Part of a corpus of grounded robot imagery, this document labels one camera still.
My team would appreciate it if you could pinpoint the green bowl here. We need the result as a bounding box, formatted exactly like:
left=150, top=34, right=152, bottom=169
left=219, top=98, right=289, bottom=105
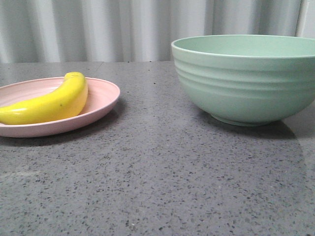
left=171, top=34, right=315, bottom=126

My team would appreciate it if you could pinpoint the pink plate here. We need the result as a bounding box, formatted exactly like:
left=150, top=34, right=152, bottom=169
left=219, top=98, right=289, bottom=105
left=0, top=77, right=120, bottom=138

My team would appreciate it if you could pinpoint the yellow banana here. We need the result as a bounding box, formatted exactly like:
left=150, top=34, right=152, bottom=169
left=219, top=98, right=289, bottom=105
left=0, top=72, right=88, bottom=125

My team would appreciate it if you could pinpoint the white curtain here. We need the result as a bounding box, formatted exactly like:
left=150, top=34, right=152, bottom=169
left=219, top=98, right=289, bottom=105
left=0, top=0, right=315, bottom=63

